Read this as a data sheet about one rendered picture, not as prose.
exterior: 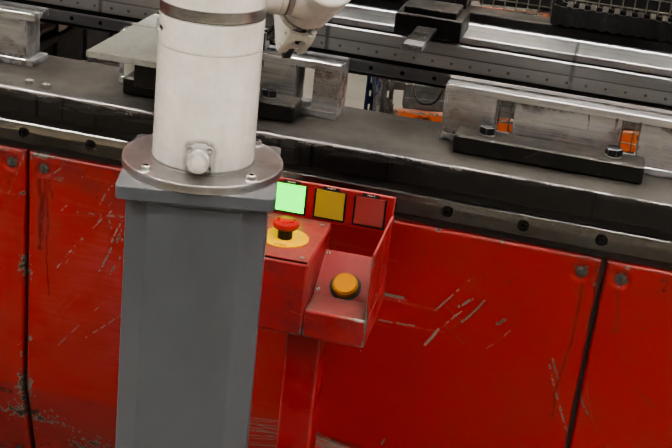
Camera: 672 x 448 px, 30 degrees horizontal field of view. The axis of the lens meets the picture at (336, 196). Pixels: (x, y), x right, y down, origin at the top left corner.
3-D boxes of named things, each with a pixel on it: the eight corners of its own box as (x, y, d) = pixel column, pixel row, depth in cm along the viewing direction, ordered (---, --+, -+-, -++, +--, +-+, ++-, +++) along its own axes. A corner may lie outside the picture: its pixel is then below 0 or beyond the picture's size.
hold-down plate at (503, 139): (451, 151, 200) (453, 134, 199) (456, 141, 205) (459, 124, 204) (641, 185, 195) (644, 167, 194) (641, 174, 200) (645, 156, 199)
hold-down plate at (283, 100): (121, 93, 211) (122, 76, 210) (134, 85, 216) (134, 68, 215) (292, 123, 205) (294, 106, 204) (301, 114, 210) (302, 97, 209)
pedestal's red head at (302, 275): (231, 323, 185) (240, 211, 178) (260, 279, 199) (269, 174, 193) (363, 349, 181) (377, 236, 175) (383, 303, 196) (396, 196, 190)
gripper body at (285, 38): (328, 39, 194) (309, 56, 204) (325, -25, 195) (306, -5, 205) (281, 38, 191) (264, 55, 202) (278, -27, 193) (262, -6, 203)
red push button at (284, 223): (267, 244, 185) (269, 221, 183) (274, 234, 188) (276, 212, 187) (294, 249, 184) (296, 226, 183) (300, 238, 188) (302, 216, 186)
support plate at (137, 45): (85, 56, 189) (85, 50, 188) (151, 20, 213) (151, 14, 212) (198, 76, 185) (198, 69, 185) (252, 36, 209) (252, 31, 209)
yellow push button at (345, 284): (330, 298, 187) (329, 291, 185) (336, 277, 189) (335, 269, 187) (355, 303, 187) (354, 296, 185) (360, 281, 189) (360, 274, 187)
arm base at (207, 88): (279, 202, 140) (294, 41, 133) (109, 186, 139) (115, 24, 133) (285, 145, 158) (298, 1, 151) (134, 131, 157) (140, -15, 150)
